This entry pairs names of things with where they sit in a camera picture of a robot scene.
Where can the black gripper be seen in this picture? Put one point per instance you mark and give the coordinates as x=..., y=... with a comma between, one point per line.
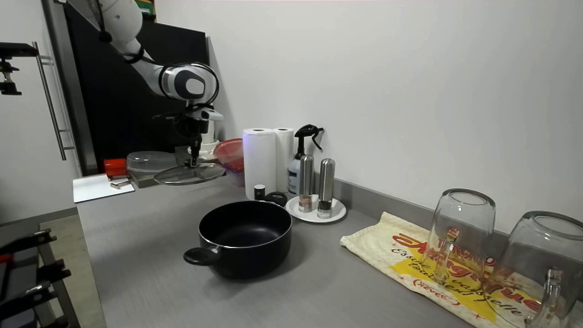
x=190, y=126

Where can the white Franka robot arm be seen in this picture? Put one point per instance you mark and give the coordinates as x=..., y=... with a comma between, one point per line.
x=183, y=82

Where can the black cooking pot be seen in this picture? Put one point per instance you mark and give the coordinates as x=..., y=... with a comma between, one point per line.
x=243, y=257

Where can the upturned drinking glass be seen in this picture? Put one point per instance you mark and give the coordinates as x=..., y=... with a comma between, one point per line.
x=460, y=230
x=540, y=248

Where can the clear plastic bowl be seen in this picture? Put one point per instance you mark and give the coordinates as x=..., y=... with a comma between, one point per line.
x=148, y=160

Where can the grey cutlery tray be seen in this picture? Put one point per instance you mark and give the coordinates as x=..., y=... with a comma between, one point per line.
x=143, y=179

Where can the white paper towel roll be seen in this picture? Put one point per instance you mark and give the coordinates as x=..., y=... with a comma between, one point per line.
x=285, y=157
x=260, y=160

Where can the small spice bottle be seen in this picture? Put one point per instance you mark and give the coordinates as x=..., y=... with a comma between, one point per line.
x=260, y=191

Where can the small red cup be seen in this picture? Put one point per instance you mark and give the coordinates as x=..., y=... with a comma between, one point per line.
x=116, y=166

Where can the large black panel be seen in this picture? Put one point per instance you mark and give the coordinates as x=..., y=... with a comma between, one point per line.
x=116, y=102

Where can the spray bottle with black trigger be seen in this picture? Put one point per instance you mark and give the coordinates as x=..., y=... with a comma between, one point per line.
x=294, y=173

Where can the steel spice grinder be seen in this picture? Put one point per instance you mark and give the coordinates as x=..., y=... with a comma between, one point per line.
x=305, y=179
x=327, y=182

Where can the black orange bar clamp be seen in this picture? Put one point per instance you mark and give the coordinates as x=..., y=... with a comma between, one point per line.
x=37, y=273
x=28, y=240
x=30, y=302

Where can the yellow red printed dish towel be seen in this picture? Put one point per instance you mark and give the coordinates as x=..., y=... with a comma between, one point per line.
x=389, y=248

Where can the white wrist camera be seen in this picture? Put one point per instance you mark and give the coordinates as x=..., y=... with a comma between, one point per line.
x=210, y=113

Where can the black camera stand clamp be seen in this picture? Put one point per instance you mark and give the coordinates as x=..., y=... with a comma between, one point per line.
x=10, y=66

